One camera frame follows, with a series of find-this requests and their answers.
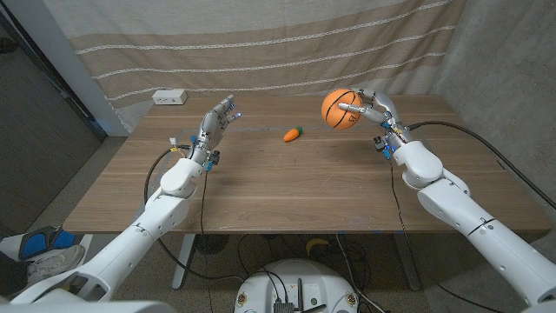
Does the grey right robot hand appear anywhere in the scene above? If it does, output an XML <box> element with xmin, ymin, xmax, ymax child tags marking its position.
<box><xmin>337</xmin><ymin>88</ymin><xmax>416</xmax><ymax>153</ymax></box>

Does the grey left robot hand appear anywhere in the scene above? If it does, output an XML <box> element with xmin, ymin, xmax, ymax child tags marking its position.
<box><xmin>187</xmin><ymin>94</ymin><xmax>243</xmax><ymax>169</ymax></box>

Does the orange toy basketball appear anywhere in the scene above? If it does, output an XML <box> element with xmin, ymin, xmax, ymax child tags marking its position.
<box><xmin>321</xmin><ymin>89</ymin><xmax>364</xmax><ymax>130</ymax></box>

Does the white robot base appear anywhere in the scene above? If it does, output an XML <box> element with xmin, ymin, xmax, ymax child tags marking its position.
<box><xmin>232</xmin><ymin>258</ymin><xmax>361</xmax><ymax>313</ymax></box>

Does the orange toy carrot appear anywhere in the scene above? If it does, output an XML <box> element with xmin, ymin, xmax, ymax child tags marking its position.
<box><xmin>282</xmin><ymin>125</ymin><xmax>304</xmax><ymax>143</ymax></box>

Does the white power strip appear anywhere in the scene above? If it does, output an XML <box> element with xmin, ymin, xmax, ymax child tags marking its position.
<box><xmin>151</xmin><ymin>88</ymin><xmax>189</xmax><ymax>106</ymax></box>

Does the beige striped cloth backdrop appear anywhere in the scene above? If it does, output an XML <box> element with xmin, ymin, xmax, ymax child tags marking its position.
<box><xmin>43</xmin><ymin>0</ymin><xmax>468</xmax><ymax>131</ymax></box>

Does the black round floor fan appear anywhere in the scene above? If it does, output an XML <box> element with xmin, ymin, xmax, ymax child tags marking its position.
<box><xmin>194</xmin><ymin>233</ymin><xmax>230</xmax><ymax>256</ymax></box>

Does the white table leg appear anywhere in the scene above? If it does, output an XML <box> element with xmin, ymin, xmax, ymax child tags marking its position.
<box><xmin>171</xmin><ymin>233</ymin><xmax>196</xmax><ymax>290</ymax></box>

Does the yellow banana-shaped object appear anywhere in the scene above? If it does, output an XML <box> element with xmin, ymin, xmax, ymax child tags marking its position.
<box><xmin>305</xmin><ymin>236</ymin><xmax>330</xmax><ymax>256</ymax></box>

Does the grey table leg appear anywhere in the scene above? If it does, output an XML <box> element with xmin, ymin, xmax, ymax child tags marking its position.
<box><xmin>393</xmin><ymin>232</ymin><xmax>422</xmax><ymax>291</ymax></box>

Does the white sneaker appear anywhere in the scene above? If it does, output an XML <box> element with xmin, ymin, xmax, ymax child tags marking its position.
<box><xmin>26</xmin><ymin>244</ymin><xmax>86</xmax><ymax>283</ymax></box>

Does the dark trouser leg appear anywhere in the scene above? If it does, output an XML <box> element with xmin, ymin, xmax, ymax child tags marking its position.
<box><xmin>0</xmin><ymin>250</ymin><xmax>30</xmax><ymax>299</ymax></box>

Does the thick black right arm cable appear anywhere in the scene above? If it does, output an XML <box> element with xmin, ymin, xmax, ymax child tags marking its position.
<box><xmin>407</xmin><ymin>120</ymin><xmax>556</xmax><ymax>211</ymax></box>

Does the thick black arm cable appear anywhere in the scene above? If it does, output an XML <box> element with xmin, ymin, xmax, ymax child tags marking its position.
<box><xmin>407</xmin><ymin>120</ymin><xmax>556</xmax><ymax>211</ymax></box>
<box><xmin>143</xmin><ymin>145</ymin><xmax>244</xmax><ymax>282</ymax></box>

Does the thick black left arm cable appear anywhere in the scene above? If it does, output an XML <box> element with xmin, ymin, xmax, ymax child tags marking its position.
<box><xmin>143</xmin><ymin>145</ymin><xmax>244</xmax><ymax>282</ymax></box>

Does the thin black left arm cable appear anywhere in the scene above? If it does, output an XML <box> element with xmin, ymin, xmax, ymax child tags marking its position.
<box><xmin>198</xmin><ymin>170</ymin><xmax>209</xmax><ymax>236</ymax></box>

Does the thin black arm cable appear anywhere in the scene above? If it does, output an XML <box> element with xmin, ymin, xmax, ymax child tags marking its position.
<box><xmin>198</xmin><ymin>170</ymin><xmax>209</xmax><ymax>236</ymax></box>
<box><xmin>388</xmin><ymin>157</ymin><xmax>409</xmax><ymax>234</ymax></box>

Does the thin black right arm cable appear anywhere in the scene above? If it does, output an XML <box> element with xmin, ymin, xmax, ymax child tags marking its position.
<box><xmin>388</xmin><ymin>157</ymin><xmax>409</xmax><ymax>234</ymax></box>

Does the black door frame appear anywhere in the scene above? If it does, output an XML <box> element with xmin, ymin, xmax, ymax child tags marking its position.
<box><xmin>0</xmin><ymin>10</ymin><xmax>108</xmax><ymax>143</ymax></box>

